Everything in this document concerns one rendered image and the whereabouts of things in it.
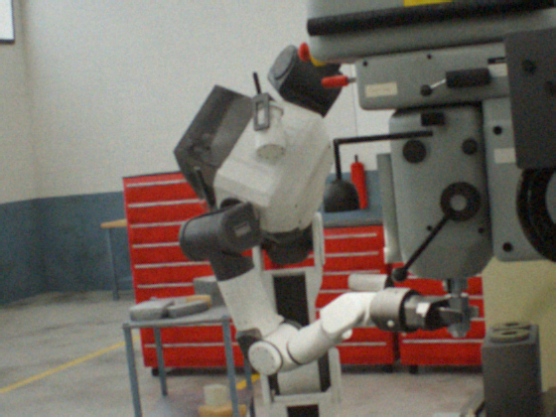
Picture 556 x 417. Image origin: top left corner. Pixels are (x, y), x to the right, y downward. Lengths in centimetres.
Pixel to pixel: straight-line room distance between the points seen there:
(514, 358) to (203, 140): 84
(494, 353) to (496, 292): 151
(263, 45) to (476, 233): 1013
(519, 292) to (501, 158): 195
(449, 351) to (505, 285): 305
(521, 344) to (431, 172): 54
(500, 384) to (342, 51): 82
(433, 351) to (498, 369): 455
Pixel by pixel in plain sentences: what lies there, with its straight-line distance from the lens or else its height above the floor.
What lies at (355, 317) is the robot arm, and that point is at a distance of 212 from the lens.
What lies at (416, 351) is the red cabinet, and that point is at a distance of 690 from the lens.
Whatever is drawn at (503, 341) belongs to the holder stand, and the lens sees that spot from 231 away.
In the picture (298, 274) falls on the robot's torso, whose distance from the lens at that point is 267.
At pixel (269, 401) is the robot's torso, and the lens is 272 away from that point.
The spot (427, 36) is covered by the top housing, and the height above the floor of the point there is 175.
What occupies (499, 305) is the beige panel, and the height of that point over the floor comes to 94.
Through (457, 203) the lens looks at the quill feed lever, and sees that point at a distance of 187.
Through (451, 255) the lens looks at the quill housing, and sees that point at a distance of 194.
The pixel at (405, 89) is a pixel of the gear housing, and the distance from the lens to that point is 190.
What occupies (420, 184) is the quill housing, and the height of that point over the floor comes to 149.
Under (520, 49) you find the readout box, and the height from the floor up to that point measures 170.
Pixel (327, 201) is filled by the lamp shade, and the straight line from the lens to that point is 202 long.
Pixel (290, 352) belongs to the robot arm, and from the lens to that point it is 228.
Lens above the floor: 159
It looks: 3 degrees down
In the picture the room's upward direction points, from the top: 5 degrees counter-clockwise
